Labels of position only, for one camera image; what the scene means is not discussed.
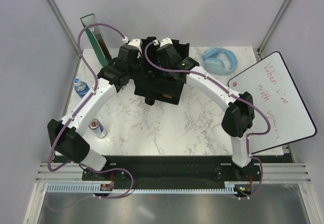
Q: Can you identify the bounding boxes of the Red Bull can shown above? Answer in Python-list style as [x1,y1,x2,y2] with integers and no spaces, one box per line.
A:
[89,119,107,139]

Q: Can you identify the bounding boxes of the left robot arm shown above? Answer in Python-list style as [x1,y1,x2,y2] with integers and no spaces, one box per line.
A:
[47,39,142,172]

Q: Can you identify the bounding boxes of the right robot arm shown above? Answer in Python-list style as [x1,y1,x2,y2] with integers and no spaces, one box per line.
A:
[156,39,255,174]

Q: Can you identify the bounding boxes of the light blue headphones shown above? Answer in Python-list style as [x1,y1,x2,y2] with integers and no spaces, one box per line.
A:
[201,47,238,76]

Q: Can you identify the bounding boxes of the water bottle on table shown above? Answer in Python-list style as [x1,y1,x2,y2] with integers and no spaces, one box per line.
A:
[73,78,89,98]

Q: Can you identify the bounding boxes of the green file holder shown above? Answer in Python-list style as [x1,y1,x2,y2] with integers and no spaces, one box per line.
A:
[80,14,112,67]

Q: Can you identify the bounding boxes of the whiteboard with red writing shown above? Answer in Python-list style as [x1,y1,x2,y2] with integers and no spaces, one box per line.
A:
[228,51,317,154]

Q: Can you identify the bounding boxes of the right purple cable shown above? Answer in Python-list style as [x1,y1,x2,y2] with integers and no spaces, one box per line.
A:
[144,40,271,201]

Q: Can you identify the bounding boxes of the purple cable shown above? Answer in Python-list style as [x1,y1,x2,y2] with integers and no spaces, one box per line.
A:
[144,40,271,201]
[47,23,135,212]

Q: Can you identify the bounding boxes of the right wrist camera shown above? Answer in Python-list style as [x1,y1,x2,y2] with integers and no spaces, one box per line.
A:
[153,38,173,47]

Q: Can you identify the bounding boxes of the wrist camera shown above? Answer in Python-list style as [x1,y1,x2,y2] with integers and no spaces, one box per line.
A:
[153,38,173,47]
[122,36,142,52]

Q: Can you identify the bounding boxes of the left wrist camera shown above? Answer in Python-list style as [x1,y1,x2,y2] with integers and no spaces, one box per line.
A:
[122,36,142,52]

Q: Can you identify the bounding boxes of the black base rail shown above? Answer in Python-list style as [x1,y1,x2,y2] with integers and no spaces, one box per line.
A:
[53,154,296,191]

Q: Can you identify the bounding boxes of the white cable duct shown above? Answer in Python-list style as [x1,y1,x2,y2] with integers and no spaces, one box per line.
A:
[46,182,252,194]

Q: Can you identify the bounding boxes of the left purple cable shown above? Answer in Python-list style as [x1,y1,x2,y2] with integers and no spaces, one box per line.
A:
[47,23,135,212]

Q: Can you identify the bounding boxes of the left aluminium frame post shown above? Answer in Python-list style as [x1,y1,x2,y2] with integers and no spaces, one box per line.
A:
[35,0,83,56]

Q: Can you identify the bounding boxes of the aluminium frame post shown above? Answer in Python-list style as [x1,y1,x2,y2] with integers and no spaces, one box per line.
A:
[254,0,293,58]
[35,0,83,56]

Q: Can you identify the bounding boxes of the right aluminium frame post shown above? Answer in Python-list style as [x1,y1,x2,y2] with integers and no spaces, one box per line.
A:
[254,0,293,58]

